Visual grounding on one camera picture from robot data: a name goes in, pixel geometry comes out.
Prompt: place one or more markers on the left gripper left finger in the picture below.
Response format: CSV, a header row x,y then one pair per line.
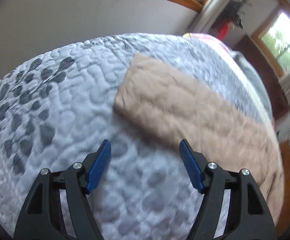
x,y
41,215

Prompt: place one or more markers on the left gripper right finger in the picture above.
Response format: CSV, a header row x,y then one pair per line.
x,y
233,206

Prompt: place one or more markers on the beige quilted jacket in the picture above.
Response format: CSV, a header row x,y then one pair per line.
x,y
173,106

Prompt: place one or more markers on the coat rack with clothes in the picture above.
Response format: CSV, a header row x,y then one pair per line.
x,y
231,16

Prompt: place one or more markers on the orange wooden wardrobe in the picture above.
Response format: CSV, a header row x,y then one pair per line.
x,y
283,225

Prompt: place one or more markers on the grey leaf-pattern quilt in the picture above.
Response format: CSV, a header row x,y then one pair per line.
x,y
58,107

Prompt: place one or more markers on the grey pillow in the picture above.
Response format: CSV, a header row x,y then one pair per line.
x,y
254,78

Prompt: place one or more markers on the dark wooden headboard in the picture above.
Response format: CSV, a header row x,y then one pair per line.
x,y
251,52

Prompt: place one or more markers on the headboard window wooden frame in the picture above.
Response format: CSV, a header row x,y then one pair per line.
x,y
273,38

